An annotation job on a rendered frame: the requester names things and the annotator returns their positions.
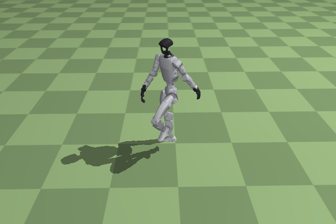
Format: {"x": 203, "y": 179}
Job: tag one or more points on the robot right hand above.
{"x": 142, "y": 93}

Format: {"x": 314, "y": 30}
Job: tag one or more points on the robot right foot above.
{"x": 167, "y": 139}

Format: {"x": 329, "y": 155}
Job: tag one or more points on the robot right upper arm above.
{"x": 156, "y": 65}

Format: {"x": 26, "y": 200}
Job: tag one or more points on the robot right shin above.
{"x": 170, "y": 124}

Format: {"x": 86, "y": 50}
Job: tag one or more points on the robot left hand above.
{"x": 197, "y": 92}

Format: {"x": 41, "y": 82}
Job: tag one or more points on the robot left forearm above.
{"x": 191, "y": 82}

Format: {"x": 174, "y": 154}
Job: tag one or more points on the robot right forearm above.
{"x": 148, "y": 81}

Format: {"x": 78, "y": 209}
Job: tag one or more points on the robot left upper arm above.
{"x": 179, "y": 66}

